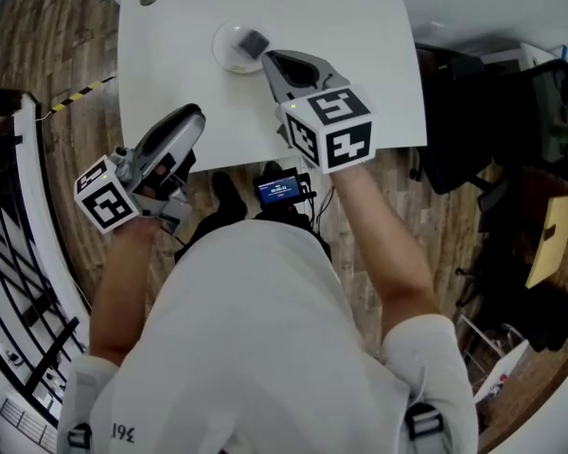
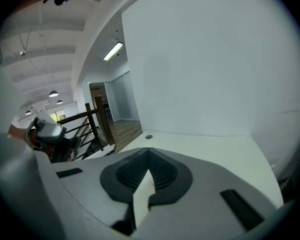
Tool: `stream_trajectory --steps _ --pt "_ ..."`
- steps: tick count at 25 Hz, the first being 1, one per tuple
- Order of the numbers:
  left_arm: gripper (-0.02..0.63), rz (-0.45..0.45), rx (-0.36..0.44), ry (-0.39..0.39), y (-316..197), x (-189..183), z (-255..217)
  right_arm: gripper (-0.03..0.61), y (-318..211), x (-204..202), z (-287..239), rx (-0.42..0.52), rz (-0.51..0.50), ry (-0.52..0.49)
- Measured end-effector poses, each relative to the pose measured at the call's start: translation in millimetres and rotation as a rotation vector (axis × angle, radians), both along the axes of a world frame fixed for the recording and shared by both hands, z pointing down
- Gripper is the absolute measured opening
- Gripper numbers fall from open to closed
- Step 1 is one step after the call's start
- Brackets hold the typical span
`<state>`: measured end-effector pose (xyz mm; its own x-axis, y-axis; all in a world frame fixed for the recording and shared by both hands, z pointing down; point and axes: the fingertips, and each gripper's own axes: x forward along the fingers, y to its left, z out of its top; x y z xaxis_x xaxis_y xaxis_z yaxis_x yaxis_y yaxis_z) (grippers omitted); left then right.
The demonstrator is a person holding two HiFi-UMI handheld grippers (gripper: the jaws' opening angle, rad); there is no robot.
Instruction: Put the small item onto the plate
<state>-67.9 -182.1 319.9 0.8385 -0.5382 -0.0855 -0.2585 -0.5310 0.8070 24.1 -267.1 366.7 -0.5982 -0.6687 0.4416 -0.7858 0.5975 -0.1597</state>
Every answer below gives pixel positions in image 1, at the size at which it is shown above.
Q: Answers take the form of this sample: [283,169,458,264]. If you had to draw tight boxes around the white side desk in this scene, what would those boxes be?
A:
[477,43,562,78]

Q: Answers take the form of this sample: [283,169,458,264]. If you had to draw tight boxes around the person's left forearm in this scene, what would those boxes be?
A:
[88,218,165,366]

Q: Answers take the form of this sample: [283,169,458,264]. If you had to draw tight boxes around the dark wooden handrail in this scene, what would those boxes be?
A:
[0,87,34,134]

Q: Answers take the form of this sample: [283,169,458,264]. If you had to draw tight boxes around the person's left hand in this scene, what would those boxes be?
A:
[141,167,174,201]

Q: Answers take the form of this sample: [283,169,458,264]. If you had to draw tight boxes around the yellow wooden board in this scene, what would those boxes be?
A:
[524,195,568,290]

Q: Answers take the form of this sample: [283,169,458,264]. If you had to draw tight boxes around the black device with blue screen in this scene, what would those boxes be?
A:
[254,167,313,210]

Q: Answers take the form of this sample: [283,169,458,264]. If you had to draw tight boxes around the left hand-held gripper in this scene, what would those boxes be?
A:
[74,105,207,235]

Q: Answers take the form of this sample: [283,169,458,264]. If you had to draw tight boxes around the black metal stair railing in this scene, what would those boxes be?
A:
[0,134,84,401]

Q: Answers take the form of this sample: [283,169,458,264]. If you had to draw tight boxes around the yellow black hazard tape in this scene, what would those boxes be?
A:
[50,76,117,113]

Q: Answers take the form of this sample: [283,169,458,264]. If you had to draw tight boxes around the person's white shirt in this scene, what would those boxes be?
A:
[56,218,479,454]

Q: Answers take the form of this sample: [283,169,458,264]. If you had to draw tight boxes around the grey shoulder strap buckle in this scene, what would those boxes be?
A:
[65,422,94,454]
[404,402,444,444]

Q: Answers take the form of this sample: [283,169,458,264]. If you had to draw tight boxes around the person's right forearm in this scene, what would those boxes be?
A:
[333,163,440,357]

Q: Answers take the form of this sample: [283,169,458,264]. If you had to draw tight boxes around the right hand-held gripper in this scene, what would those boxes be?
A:
[263,48,377,175]

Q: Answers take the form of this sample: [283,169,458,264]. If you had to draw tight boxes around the black office chair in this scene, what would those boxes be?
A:
[414,43,568,196]

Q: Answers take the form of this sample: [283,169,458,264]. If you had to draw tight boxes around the person's black shoe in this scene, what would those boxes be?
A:
[211,171,247,217]

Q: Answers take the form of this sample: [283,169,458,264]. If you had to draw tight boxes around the black equipment pile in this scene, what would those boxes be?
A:
[456,234,568,354]

